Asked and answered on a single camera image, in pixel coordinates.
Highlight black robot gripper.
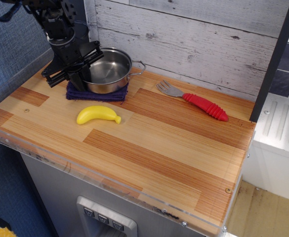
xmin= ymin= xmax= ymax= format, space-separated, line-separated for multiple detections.
xmin=41 ymin=40 xmax=103 ymax=91

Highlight stainless steel pan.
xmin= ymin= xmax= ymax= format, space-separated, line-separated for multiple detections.
xmin=84 ymin=48 xmax=146 ymax=94

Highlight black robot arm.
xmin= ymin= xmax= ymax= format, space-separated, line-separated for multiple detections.
xmin=0 ymin=0 xmax=104 ymax=91

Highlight purple folded towel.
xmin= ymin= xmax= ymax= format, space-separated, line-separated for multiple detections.
xmin=66 ymin=82 xmax=129 ymax=102

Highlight yellow toy banana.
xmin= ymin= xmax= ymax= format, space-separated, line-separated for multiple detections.
xmin=76 ymin=106 xmax=122 ymax=125

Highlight silver dispenser panel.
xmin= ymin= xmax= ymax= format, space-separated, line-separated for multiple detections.
xmin=77 ymin=196 xmax=138 ymax=237

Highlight clear acrylic edge guard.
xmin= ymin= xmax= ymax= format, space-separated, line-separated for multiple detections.
xmin=0 ymin=130 xmax=228 ymax=237

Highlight yellow object bottom left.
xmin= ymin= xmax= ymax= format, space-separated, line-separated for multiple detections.
xmin=0 ymin=228 xmax=17 ymax=237

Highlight white ribbed side unit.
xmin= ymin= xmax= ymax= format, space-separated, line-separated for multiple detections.
xmin=252 ymin=92 xmax=289 ymax=161

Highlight red handled fork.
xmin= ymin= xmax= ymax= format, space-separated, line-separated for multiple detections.
xmin=156 ymin=80 xmax=229 ymax=121

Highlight dark right vertical post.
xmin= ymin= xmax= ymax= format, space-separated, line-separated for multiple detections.
xmin=249 ymin=8 xmax=289 ymax=122

